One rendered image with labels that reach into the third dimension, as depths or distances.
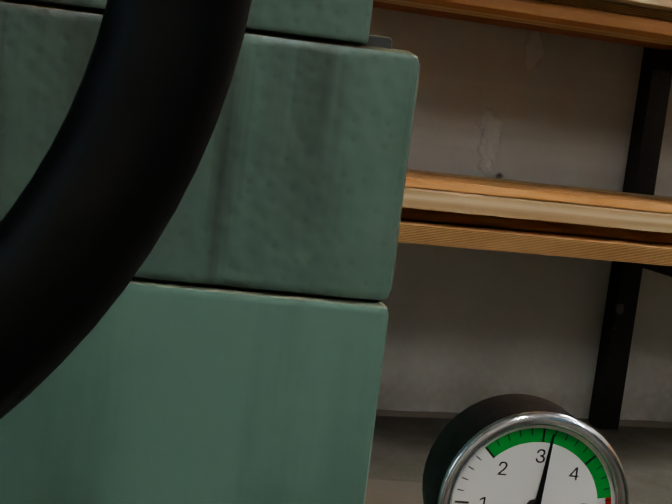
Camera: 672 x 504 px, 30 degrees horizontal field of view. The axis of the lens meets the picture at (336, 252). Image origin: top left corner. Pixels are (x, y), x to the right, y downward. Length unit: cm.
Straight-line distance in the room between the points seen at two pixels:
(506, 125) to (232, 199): 280
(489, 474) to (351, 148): 12
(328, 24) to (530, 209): 230
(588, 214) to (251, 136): 238
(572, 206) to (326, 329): 234
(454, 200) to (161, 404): 223
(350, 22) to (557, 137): 286
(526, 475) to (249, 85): 16
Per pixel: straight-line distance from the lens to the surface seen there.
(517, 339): 332
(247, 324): 44
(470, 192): 271
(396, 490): 54
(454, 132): 317
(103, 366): 44
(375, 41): 66
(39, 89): 43
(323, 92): 44
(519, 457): 41
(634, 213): 285
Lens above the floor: 78
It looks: 7 degrees down
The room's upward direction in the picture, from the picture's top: 7 degrees clockwise
